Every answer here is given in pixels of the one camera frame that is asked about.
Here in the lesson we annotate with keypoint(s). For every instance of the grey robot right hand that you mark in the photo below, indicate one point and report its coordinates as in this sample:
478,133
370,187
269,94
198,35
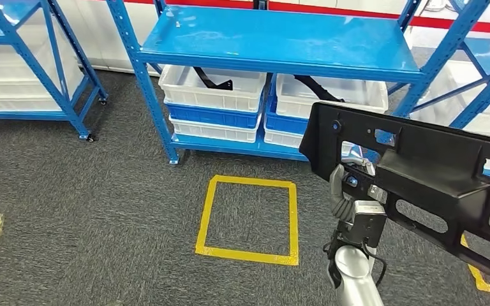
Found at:
367,224

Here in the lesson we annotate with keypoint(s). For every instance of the yellow floor tape square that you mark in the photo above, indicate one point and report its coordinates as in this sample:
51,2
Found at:
205,219

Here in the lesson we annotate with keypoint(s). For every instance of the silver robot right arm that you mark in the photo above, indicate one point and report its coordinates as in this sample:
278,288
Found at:
353,274

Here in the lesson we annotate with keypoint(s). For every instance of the black plastic bumper bracket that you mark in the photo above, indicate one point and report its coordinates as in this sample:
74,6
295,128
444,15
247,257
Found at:
431,173

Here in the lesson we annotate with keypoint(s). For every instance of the blue plastic bin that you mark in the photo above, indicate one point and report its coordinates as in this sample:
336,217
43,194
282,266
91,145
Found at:
211,117
283,124

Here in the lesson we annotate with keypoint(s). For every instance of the black curved bracket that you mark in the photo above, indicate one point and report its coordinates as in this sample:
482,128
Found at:
317,88
213,83

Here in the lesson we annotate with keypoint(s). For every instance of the black cylindrical post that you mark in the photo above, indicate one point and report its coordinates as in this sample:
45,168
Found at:
260,4

